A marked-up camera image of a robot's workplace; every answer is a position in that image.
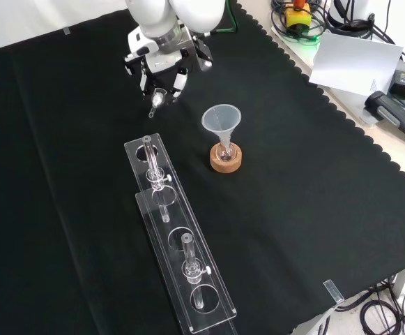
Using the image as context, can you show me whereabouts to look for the black handheld device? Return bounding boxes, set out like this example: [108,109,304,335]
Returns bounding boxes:
[363,90,405,149]

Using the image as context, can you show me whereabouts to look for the black floor cables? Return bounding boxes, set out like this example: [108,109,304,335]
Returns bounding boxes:
[358,277,405,335]

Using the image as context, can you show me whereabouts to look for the pale board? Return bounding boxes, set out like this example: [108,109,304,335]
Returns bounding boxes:
[308,31,404,97]

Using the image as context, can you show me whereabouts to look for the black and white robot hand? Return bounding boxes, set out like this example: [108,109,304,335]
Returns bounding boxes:
[123,27,190,107]

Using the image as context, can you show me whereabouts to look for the green cable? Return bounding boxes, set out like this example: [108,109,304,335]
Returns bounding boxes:
[208,0,238,36]

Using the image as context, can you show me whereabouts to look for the cork ring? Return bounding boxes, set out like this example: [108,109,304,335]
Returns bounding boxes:
[209,142,244,173]

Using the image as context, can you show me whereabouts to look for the black bench cloth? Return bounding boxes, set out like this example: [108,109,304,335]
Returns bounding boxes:
[0,2,405,335]

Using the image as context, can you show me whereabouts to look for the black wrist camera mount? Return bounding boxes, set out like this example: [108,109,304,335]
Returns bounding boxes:
[187,29,214,73]

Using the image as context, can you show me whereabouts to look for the clear cloth clamp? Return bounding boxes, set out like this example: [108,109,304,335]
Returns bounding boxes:
[322,278,346,304]

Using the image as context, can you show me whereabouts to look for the yellow stop button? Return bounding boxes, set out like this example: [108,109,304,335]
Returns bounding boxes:
[284,0,312,30]

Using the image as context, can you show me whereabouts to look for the translucent plastic funnel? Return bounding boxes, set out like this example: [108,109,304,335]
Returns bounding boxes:
[201,103,242,155]

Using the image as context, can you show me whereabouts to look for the round-bottom glass flask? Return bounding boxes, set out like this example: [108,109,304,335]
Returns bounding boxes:
[215,140,238,163]

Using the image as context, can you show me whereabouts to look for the white equipment base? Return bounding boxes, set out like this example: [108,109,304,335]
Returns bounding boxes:
[328,0,373,34]

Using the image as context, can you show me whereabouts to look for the clear acrylic funnel stand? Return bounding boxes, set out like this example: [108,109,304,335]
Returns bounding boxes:
[123,133,238,335]

